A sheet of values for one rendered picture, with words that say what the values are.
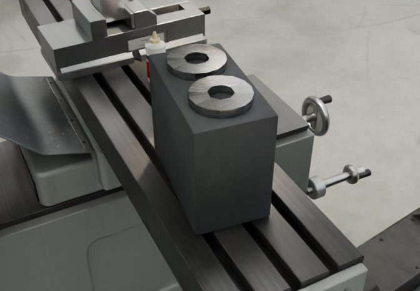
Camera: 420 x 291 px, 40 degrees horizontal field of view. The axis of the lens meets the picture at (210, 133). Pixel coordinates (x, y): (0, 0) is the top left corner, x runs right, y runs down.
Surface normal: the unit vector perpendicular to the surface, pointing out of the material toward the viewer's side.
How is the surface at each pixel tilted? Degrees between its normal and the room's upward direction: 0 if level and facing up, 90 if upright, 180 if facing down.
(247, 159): 90
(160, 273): 90
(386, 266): 0
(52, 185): 90
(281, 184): 0
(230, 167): 90
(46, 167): 0
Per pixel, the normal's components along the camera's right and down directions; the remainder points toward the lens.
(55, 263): 0.46, 0.53
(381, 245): 0.00, -0.81
